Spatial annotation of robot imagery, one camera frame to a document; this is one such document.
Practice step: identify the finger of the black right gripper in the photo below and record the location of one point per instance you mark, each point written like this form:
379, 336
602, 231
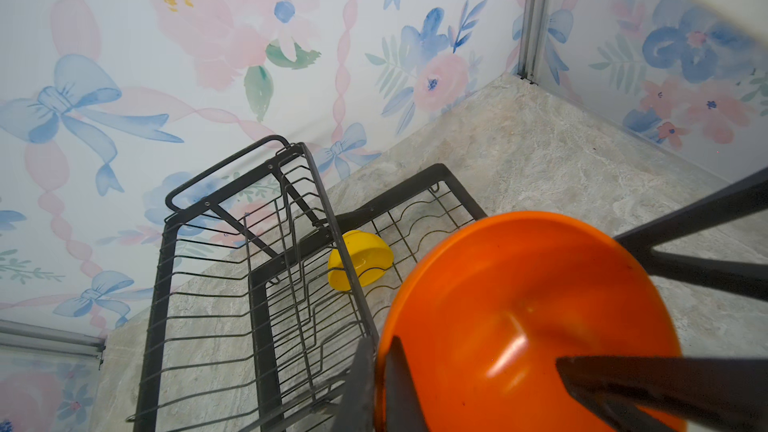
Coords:
683, 245

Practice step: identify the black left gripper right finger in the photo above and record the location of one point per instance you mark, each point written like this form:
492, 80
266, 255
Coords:
719, 393

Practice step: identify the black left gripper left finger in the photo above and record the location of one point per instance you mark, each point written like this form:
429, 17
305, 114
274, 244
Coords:
402, 410

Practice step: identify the orange plastic bowl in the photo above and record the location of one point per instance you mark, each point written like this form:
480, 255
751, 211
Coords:
485, 315

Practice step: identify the yellow plastic bowl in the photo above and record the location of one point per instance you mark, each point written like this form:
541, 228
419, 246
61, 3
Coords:
371, 258

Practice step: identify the black wire dish rack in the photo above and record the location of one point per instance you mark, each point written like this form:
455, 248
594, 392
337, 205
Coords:
245, 333

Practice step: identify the aluminium right corner post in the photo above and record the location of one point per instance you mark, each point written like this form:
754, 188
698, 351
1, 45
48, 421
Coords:
531, 41

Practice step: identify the aluminium corner post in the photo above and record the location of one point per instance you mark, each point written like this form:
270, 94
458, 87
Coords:
47, 340
531, 41

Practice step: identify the aluminium left corner post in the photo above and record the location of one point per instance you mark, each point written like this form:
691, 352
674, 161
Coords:
47, 340

